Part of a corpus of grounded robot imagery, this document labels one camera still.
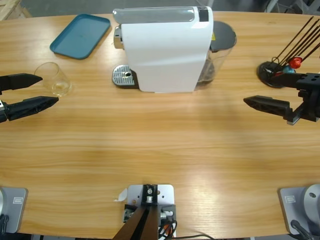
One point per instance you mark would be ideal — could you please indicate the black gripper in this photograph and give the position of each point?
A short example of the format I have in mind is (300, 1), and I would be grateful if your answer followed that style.
(312, 105)
(2, 112)

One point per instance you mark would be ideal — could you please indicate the teal plastic tray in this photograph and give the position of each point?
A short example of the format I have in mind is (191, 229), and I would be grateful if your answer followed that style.
(80, 36)

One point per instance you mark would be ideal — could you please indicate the clear drinking glass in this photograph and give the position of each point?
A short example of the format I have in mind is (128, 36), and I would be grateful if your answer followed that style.
(60, 87)

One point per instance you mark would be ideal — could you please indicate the black capsule holder with rods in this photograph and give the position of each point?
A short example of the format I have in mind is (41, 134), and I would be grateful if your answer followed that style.
(265, 72)

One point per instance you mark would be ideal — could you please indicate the clear water tank black lid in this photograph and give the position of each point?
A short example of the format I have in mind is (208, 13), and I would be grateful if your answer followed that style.
(222, 35)

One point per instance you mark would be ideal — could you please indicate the white paper tag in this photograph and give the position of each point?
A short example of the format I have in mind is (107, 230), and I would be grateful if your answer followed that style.
(122, 196)

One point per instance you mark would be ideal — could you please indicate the white mount plate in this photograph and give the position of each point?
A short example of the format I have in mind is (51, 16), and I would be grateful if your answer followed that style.
(165, 195)

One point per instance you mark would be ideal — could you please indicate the white capsule coffee machine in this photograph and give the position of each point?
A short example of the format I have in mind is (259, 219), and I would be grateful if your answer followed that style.
(162, 55)

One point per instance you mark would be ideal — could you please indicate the black bolted bracket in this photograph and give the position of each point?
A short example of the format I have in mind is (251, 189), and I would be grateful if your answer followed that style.
(171, 208)

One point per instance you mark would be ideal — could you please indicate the orange connector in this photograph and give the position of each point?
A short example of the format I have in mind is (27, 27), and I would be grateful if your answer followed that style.
(167, 228)

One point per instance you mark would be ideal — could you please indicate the grey coffee machine lid lever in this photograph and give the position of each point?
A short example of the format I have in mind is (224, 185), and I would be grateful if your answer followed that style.
(155, 15)

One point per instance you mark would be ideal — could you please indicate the grey metal frame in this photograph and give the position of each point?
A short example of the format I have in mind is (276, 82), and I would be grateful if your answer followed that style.
(307, 5)

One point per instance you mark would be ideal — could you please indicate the teal coffee capsule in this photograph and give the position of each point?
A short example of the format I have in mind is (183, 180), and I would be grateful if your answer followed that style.
(289, 69)

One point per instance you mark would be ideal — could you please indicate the dark camera post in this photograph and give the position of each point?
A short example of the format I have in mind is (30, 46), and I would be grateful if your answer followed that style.
(142, 225)

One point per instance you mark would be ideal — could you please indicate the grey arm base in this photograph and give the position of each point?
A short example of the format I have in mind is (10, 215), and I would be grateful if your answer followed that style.
(17, 200)
(290, 200)

